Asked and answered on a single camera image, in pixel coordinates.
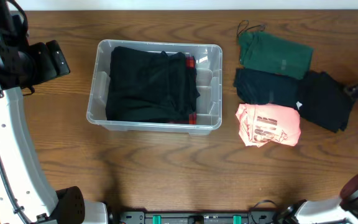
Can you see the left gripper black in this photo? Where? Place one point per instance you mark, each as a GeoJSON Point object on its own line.
{"type": "Point", "coordinates": [58, 58]}

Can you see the large black garment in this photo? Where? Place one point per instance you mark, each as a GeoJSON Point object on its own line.
{"type": "Point", "coordinates": [139, 87]}

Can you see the red plaid garment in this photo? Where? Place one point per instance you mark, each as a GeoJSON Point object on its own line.
{"type": "Point", "coordinates": [182, 83]}

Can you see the clear plastic storage bin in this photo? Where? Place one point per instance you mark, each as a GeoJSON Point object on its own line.
{"type": "Point", "coordinates": [209, 83]}

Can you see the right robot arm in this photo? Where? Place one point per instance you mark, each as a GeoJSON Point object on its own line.
{"type": "Point", "coordinates": [343, 209]}

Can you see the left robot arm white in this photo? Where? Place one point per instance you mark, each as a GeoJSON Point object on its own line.
{"type": "Point", "coordinates": [25, 194]}

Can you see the black folded garment with tag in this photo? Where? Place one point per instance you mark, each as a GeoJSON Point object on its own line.
{"type": "Point", "coordinates": [323, 101]}

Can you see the pink printed t-shirt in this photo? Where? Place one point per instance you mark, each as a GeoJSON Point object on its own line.
{"type": "Point", "coordinates": [260, 124]}

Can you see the dark navy folded garment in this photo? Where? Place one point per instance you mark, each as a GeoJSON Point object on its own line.
{"type": "Point", "coordinates": [261, 88]}

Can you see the green folded garment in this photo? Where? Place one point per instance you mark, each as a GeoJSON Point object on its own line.
{"type": "Point", "coordinates": [267, 53]}

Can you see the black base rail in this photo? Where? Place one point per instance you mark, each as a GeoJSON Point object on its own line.
{"type": "Point", "coordinates": [137, 217]}

